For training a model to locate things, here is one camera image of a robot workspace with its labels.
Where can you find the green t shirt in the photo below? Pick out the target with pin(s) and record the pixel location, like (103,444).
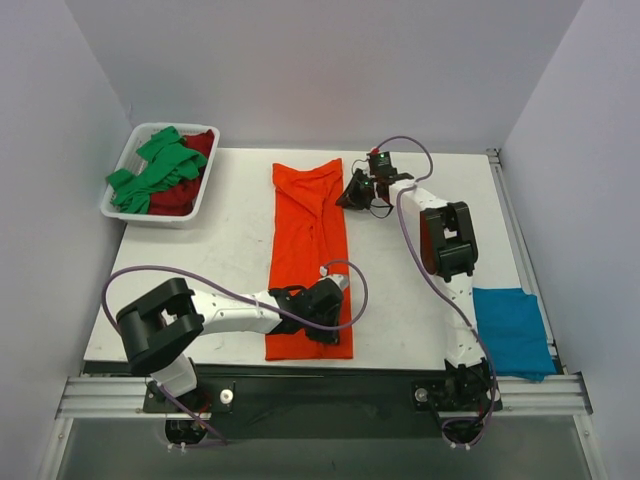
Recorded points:
(166,161)

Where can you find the orange t shirt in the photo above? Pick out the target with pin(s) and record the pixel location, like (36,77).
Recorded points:
(309,231)

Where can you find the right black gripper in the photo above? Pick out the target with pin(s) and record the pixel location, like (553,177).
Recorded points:
(355,190)

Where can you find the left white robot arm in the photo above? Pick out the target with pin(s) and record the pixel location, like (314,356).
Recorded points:
(157,327)

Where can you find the blue folded t shirt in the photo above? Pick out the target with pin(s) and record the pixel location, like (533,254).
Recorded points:
(511,326)

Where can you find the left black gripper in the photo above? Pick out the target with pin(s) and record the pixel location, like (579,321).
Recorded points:
(323,330)

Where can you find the dark red t shirt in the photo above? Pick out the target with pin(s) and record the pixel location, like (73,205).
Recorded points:
(178,200)

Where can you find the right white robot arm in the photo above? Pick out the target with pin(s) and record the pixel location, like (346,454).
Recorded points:
(441,240)

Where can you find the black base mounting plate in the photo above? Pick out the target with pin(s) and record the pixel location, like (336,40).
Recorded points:
(296,403)

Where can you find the aluminium frame rail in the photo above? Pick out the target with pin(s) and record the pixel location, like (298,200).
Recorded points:
(398,342)

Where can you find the white plastic basket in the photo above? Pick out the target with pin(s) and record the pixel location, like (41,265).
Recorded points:
(132,162)

